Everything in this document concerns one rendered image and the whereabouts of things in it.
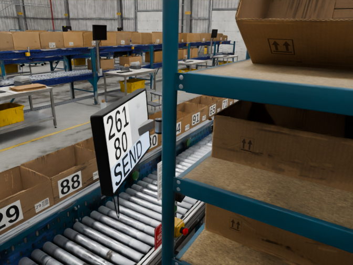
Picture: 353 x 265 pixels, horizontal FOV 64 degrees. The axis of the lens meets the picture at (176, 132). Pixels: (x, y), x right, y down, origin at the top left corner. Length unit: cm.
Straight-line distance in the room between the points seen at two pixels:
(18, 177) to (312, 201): 167
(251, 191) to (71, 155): 171
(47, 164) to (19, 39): 494
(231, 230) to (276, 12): 53
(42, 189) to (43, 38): 560
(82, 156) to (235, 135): 157
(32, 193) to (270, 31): 138
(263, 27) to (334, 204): 34
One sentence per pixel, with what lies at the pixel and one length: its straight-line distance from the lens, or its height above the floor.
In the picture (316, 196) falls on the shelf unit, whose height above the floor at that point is 154.
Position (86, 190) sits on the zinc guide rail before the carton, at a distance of 184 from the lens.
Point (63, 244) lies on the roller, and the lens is 171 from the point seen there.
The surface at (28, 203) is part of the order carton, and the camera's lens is 166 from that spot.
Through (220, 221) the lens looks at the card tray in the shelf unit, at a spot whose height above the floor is 138.
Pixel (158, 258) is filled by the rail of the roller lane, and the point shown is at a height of 70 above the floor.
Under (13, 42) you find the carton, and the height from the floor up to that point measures 153.
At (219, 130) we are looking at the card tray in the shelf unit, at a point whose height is 161.
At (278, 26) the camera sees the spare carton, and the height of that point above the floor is 182.
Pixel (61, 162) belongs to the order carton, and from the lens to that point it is 208.
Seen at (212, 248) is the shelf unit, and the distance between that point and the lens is 71.
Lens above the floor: 181
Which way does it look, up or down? 20 degrees down
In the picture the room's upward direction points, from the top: 1 degrees clockwise
